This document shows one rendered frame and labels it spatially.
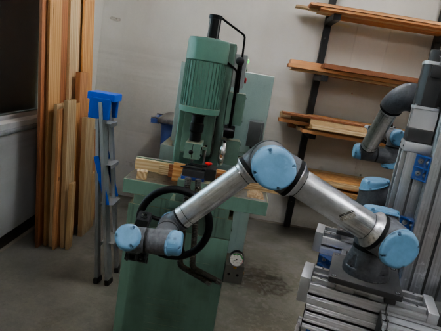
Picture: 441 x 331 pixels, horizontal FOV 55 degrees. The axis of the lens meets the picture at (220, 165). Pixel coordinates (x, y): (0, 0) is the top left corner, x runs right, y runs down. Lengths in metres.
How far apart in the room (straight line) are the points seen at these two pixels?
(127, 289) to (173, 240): 0.75
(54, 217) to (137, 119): 1.53
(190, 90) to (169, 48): 2.45
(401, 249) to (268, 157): 0.45
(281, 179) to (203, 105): 0.71
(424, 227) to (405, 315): 0.31
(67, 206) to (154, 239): 1.99
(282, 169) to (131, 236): 0.46
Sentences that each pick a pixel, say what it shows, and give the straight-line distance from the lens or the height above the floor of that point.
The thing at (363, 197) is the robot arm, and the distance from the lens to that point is 1.92.
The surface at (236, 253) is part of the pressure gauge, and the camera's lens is 1.76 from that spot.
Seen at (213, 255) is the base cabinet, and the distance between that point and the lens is 1.84.
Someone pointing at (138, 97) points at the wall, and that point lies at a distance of 4.28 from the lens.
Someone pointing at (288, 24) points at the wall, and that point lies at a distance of 4.20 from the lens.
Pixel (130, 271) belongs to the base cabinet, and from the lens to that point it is 1.93.
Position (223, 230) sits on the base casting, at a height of 0.75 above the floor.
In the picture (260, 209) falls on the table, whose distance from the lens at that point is 1.76.
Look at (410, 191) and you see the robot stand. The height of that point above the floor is 1.08.
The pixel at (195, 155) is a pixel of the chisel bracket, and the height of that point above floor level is 1.02.
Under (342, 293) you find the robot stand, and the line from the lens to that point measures 1.49.
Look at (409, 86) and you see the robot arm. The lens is 1.90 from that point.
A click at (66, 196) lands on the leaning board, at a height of 0.38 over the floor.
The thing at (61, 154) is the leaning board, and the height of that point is 0.68.
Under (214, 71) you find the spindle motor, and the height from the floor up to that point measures 1.38.
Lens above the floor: 1.38
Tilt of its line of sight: 12 degrees down
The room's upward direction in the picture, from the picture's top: 9 degrees clockwise
